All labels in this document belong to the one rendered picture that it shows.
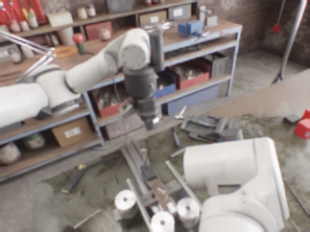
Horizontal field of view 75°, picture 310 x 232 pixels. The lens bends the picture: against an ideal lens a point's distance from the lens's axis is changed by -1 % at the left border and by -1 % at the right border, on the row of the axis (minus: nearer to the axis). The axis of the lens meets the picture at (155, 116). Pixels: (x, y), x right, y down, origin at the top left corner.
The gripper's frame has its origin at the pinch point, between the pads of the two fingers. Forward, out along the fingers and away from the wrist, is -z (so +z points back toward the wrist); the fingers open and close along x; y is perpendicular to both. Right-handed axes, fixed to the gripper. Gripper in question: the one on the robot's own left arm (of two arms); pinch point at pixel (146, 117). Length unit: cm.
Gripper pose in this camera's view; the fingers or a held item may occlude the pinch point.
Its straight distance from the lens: 66.1
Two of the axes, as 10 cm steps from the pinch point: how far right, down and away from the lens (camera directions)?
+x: -3.8, -5.6, 7.4
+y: -9.2, 3.0, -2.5
